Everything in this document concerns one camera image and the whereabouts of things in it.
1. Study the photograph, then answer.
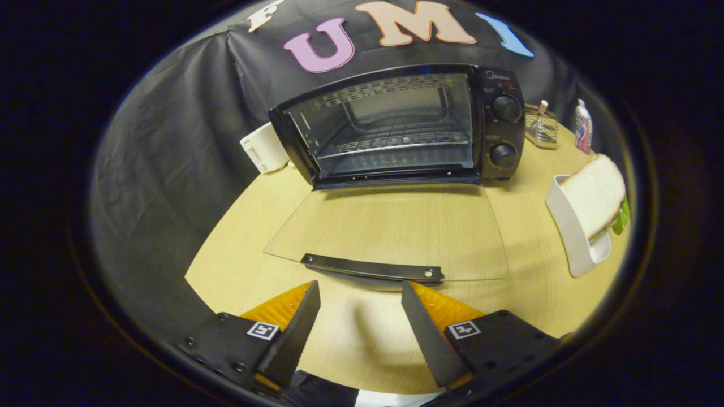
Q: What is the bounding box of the lettuce sandwich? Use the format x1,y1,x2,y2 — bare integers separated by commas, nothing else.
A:
560,154,630,245

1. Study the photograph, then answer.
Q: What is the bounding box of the white rectangular tray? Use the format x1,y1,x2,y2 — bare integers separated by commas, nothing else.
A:
545,174,613,279

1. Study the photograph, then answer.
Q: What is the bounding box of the clear ribbed glass container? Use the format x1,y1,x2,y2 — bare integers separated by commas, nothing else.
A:
524,103,559,150

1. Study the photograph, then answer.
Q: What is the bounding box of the white pop-up toaster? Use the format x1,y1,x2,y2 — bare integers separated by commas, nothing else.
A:
240,122,292,174

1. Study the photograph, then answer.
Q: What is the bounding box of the pink label drink bottle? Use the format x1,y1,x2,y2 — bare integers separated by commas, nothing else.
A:
574,99,593,155

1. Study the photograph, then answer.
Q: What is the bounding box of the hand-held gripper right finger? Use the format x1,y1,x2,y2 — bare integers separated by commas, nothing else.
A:
401,280,566,393

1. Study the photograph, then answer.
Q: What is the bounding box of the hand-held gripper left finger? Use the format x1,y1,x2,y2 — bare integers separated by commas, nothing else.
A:
176,280,321,396

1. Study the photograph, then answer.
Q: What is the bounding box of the black toaster oven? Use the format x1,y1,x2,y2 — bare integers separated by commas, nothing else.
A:
264,63,527,283

